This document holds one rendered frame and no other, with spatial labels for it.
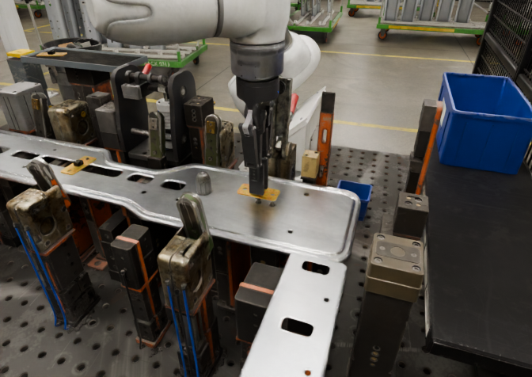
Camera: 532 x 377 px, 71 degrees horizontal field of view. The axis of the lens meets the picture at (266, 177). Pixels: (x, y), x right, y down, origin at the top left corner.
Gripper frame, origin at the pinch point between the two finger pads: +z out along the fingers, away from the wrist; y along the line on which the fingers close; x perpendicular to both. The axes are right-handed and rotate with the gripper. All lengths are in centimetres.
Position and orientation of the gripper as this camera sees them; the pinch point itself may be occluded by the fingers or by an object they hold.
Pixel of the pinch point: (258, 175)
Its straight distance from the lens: 74.6
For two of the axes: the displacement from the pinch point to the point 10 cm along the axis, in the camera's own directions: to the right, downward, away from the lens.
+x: 9.5, 1.7, -2.8
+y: -3.3, 5.0, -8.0
